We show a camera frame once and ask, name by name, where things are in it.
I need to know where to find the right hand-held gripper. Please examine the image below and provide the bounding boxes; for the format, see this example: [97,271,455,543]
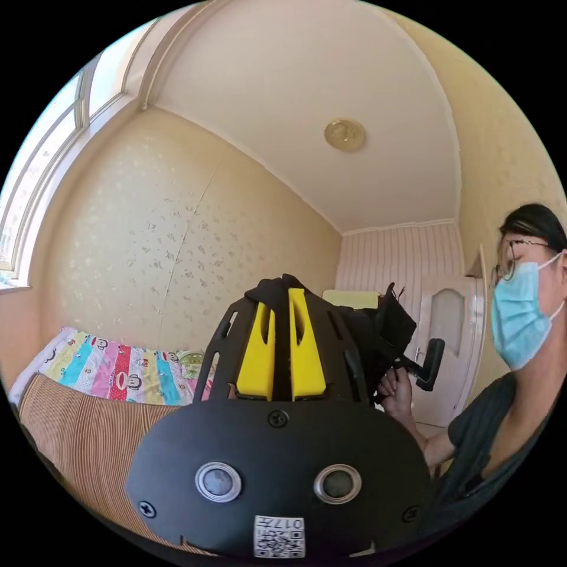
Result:
[354,282,421,393]

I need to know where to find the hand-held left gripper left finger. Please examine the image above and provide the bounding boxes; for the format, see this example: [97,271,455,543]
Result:
[236,304,276,399]

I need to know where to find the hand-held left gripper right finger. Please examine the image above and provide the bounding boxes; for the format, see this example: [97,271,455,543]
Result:
[288,288,327,402]

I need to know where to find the black pants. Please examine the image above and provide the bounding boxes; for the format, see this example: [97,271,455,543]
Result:
[245,273,377,402]

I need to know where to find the person's right forearm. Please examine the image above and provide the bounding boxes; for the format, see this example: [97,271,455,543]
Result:
[389,409,457,473]

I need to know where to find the person's right hand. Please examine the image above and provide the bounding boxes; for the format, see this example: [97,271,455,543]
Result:
[376,366,413,420]

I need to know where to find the white door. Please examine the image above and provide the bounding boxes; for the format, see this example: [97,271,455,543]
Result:
[409,273,478,429]

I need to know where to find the person's body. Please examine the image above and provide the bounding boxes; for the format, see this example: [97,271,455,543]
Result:
[436,203,567,548]

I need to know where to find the bed with woven mat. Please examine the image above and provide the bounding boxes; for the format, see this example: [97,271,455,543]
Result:
[8,327,219,557]

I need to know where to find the round ceiling lamp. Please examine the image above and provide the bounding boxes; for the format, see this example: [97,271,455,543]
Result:
[324,118,367,154]

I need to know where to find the window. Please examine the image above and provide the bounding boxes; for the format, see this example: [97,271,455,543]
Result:
[0,55,130,291]

